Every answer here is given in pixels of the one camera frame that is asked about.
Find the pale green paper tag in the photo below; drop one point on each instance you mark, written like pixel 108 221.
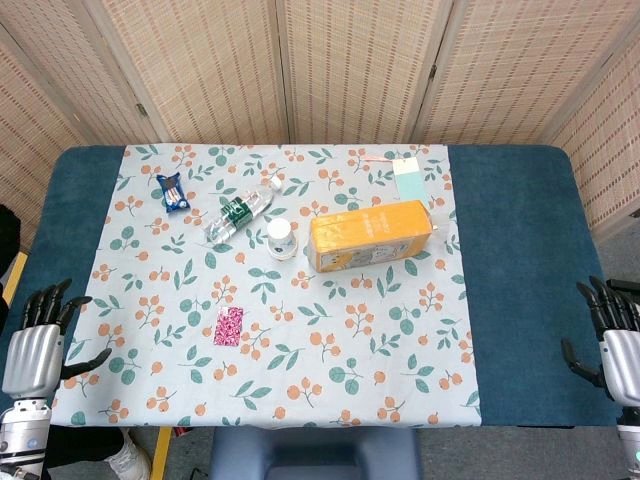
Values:
pixel 409 182

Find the orange cat tissue pack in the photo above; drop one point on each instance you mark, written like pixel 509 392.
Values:
pixel 370 230

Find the white floral paper cup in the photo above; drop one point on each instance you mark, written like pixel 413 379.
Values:
pixel 280 237

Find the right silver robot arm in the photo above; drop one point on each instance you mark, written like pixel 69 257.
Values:
pixel 631 440

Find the metal screen hinge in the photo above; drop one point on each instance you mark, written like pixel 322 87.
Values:
pixel 433 71
pixel 142 109

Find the pink patterned packet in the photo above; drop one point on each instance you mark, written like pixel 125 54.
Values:
pixel 228 326

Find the black fabric object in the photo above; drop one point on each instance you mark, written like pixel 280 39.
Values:
pixel 7 235

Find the black trouser leg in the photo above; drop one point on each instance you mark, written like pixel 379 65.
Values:
pixel 85 445

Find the teal blue table cover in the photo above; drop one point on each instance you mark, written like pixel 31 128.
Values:
pixel 525 250

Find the woven folding screen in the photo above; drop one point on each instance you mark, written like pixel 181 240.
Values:
pixel 350 75

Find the blue snack packet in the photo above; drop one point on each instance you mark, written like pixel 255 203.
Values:
pixel 172 192

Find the white sneaker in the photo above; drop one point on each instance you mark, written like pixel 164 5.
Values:
pixel 131 457

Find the floral print tablecloth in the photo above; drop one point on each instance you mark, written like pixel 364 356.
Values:
pixel 325 350

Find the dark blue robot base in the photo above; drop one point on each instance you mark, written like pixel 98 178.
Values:
pixel 310 450

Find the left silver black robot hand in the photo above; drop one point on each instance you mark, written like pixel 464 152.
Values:
pixel 32 355

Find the thin pink strip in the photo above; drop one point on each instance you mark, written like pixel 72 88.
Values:
pixel 375 159

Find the clear plastic water bottle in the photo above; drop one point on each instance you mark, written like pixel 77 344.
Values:
pixel 235 212

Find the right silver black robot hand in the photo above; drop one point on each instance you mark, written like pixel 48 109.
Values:
pixel 622 360

